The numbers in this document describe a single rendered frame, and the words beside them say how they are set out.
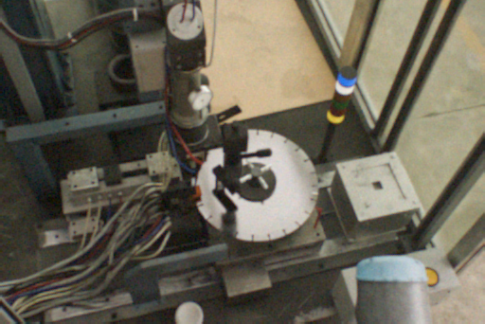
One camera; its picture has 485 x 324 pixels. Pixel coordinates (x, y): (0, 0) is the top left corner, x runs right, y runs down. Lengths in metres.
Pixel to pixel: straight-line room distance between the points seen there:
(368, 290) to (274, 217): 0.54
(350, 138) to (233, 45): 0.54
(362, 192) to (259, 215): 0.31
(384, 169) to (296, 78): 0.51
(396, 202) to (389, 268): 0.64
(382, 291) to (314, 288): 0.67
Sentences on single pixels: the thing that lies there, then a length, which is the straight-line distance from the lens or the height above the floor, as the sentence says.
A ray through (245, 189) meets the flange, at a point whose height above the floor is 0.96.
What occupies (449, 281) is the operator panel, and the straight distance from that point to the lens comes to 1.56.
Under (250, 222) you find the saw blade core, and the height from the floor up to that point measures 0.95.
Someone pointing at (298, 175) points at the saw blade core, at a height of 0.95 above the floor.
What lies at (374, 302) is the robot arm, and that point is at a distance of 0.97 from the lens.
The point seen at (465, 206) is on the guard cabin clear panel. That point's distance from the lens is 1.50.
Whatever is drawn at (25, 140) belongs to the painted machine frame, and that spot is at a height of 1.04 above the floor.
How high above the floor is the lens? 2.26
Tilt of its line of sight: 57 degrees down
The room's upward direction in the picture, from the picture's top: 5 degrees clockwise
